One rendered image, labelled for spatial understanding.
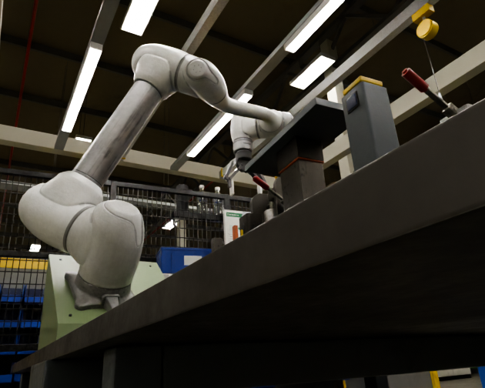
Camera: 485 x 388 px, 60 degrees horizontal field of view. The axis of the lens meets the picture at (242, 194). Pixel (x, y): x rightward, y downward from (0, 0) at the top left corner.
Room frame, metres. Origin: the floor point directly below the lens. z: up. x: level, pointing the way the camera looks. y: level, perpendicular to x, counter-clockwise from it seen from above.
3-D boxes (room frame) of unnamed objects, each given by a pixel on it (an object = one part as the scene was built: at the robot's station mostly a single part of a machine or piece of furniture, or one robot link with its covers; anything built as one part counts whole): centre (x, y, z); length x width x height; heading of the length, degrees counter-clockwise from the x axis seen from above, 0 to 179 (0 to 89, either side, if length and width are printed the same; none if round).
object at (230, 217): (2.31, 0.02, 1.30); 0.23 x 0.02 x 0.31; 117
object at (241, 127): (1.70, -0.03, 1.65); 0.13 x 0.11 x 0.16; 78
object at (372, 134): (0.76, -0.27, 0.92); 0.08 x 0.08 x 0.44; 27
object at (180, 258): (2.04, 0.28, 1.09); 0.30 x 0.17 x 0.13; 111
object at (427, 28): (2.73, -1.59, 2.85); 0.16 x 0.10 x 0.85; 32
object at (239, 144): (1.71, -0.02, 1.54); 0.09 x 0.09 x 0.06
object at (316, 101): (1.00, -0.16, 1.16); 0.37 x 0.14 x 0.02; 27
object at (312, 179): (1.00, -0.16, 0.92); 0.10 x 0.08 x 0.45; 27
